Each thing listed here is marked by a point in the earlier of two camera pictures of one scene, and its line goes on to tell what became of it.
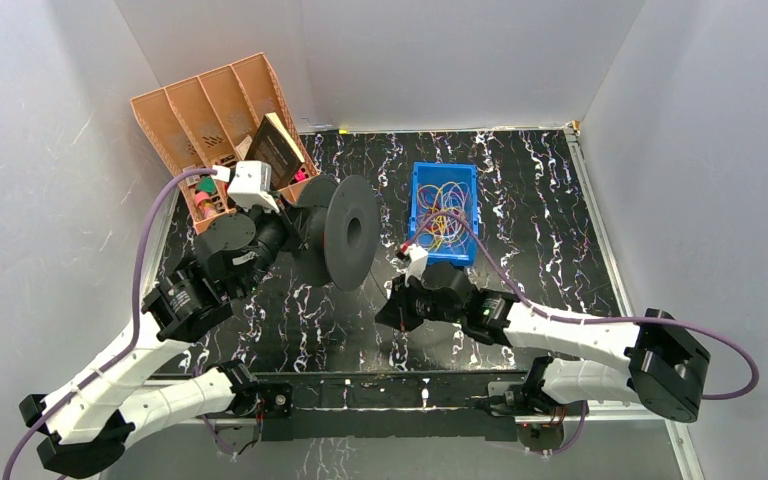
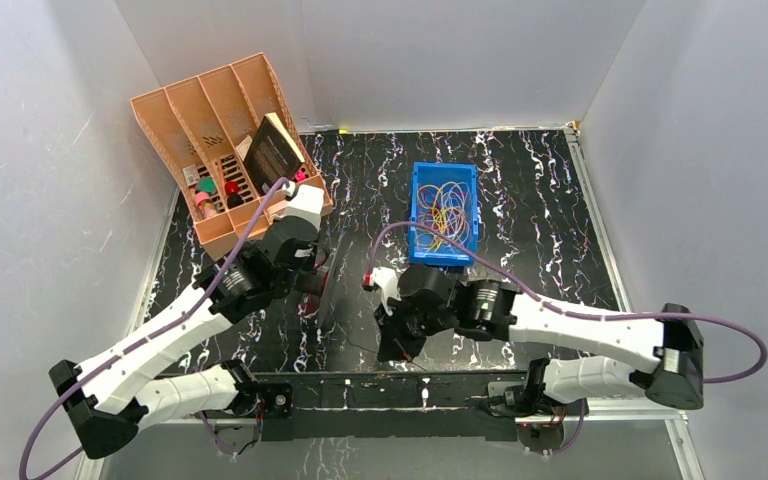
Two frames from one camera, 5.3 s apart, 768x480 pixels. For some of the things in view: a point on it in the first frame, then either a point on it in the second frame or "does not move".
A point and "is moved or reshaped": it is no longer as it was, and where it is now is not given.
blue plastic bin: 444,211 does not move
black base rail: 392,404 does not move
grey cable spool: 339,220 to 311,283
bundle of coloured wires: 442,218 does not move
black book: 272,144 does not move
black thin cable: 378,285 is moved or reshaped
